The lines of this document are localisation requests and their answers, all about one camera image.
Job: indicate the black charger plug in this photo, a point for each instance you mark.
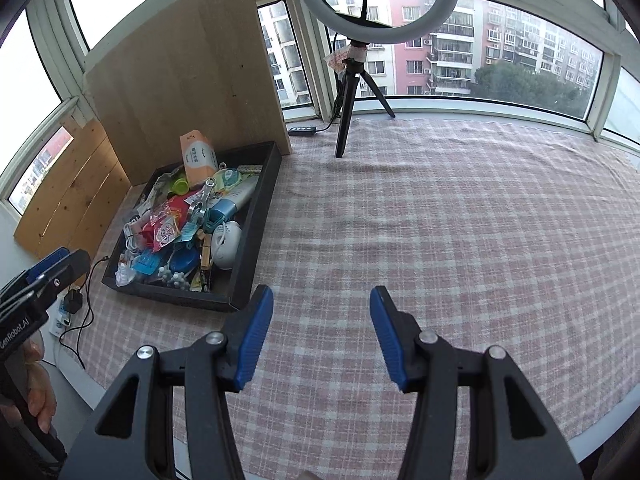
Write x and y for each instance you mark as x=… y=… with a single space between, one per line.
x=75 y=301

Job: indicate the cotton swab bundle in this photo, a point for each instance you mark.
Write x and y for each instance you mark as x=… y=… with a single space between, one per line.
x=175 y=279

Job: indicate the white blue-capped tube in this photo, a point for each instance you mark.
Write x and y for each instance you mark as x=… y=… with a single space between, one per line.
x=240 y=192

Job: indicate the red white packet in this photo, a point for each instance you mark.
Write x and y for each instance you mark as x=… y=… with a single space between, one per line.
x=165 y=231

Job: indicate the white round gadget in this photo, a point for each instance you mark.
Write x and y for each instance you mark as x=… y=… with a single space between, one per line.
x=225 y=245

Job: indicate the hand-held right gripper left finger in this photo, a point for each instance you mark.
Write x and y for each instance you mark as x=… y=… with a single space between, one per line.
x=255 y=340

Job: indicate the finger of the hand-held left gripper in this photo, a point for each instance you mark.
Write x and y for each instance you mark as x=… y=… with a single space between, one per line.
x=70 y=270
x=47 y=262

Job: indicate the pink paper tag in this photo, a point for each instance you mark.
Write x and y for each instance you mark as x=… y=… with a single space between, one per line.
x=337 y=62

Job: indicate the orange carton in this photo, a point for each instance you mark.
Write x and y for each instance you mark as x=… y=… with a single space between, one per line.
x=197 y=157

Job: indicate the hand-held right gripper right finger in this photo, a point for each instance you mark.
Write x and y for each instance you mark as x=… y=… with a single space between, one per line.
x=387 y=340

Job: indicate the black inline power adapter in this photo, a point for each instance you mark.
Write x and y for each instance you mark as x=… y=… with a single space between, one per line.
x=302 y=131

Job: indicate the person's left hand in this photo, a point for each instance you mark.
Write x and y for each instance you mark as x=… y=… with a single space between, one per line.
x=40 y=395

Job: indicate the pink plaid cloth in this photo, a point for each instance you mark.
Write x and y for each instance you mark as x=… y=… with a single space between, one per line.
x=450 y=235

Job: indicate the wooden clothespin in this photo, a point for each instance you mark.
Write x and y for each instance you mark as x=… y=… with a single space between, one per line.
x=205 y=252

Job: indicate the black tray container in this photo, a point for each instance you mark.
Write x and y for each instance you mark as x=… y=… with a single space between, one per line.
x=255 y=220

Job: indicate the wooden board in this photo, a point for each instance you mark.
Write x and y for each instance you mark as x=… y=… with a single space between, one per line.
x=175 y=70

